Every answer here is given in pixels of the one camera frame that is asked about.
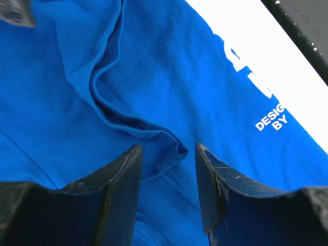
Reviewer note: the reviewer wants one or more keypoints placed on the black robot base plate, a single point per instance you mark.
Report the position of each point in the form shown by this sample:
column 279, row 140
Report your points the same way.
column 305, row 22

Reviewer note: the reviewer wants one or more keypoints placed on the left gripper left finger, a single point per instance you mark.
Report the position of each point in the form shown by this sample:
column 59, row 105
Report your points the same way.
column 98, row 209

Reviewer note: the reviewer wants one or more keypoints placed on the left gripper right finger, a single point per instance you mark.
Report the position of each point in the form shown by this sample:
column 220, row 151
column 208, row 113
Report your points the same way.
column 237, row 210

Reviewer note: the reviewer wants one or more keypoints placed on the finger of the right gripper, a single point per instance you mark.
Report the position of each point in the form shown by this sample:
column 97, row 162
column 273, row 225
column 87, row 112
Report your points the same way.
column 17, row 13

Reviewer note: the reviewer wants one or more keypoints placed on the blue t shirt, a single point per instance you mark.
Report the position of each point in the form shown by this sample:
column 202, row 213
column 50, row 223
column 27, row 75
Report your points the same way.
column 95, row 77

